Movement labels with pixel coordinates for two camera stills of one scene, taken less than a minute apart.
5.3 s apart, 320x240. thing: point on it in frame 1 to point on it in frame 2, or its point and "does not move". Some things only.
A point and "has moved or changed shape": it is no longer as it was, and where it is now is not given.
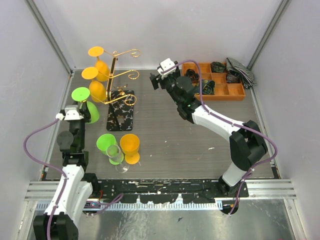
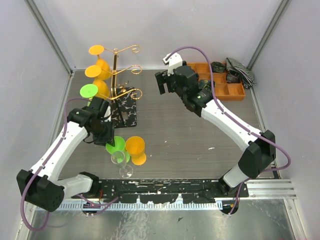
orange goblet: [103, 71] does not move
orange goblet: [97, 90] has moved or changed shape
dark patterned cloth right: [233, 77] does not move
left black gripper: [84, 112] to [109, 138]
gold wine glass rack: [119, 103] has moved or changed shape
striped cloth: [247, 77] does not move
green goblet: [107, 144] to [119, 146]
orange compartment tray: [223, 91] does not move
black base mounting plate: [162, 191] does not move
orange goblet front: [130, 144] has moved or changed shape
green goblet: [81, 94] has moved or changed shape
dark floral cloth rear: [217, 67] does not move
